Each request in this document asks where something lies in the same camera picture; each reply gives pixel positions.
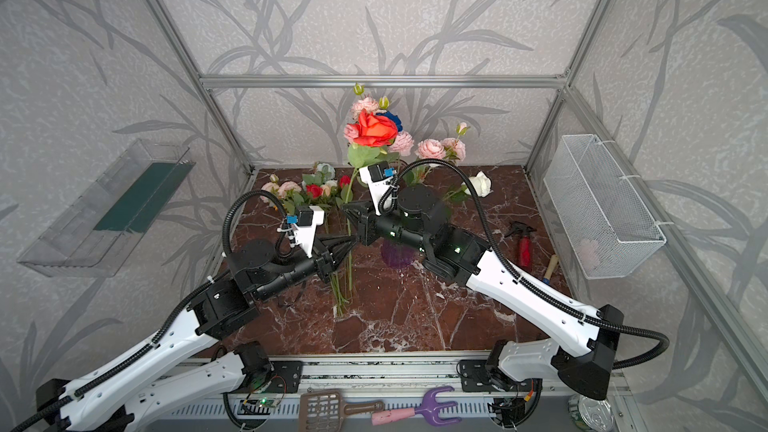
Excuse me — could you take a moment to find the large red rose stem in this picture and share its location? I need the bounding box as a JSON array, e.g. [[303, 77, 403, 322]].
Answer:
[[341, 109, 400, 203]]

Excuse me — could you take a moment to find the brown plastic scoop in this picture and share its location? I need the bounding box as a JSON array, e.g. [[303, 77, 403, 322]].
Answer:
[[298, 389, 385, 432]]

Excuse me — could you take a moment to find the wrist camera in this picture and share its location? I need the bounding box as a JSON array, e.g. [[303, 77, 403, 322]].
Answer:
[[277, 205, 325, 258], [359, 161, 397, 215]]

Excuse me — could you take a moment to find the white wire mesh basket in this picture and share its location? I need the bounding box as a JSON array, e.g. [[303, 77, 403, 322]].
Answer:
[[544, 134, 667, 280]]

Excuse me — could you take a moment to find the blue rose stem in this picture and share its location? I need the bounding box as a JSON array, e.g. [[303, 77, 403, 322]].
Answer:
[[378, 110, 403, 132]]

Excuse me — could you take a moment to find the bunch of artificial flowers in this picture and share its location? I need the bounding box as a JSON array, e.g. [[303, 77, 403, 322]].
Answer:
[[261, 163, 357, 318]]

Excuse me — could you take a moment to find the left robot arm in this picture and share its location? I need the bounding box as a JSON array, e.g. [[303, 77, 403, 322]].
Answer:
[[14, 190, 357, 431]]

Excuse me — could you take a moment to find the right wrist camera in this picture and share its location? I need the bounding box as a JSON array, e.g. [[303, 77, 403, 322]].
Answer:
[[359, 161, 397, 215]]

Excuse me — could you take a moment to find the blue garden trowel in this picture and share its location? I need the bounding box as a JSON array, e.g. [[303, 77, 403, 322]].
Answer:
[[542, 254, 559, 285]]

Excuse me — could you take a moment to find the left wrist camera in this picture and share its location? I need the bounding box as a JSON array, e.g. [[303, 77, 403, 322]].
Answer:
[[277, 205, 325, 258]]

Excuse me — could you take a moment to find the clear plastic wall shelf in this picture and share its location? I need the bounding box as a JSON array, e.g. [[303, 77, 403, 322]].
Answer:
[[18, 139, 196, 278]]

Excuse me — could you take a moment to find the purple pink garden fork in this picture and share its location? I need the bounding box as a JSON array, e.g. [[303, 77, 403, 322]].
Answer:
[[371, 386, 462, 427]]

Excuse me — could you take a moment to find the purple glass vase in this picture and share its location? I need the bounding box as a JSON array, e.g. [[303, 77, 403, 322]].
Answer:
[[380, 241, 416, 270]]

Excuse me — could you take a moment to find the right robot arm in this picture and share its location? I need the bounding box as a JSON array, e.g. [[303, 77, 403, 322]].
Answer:
[[342, 161, 670, 400]]

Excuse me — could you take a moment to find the pink flower stem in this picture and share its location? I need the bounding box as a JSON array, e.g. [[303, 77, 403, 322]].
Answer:
[[416, 122, 470, 164], [344, 123, 360, 144], [349, 84, 414, 157]]

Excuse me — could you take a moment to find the metal tin can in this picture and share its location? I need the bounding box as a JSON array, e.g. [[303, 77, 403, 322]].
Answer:
[[568, 394, 615, 432]]

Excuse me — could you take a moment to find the white rose stem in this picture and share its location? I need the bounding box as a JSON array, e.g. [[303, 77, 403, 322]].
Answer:
[[443, 172, 492, 203]]

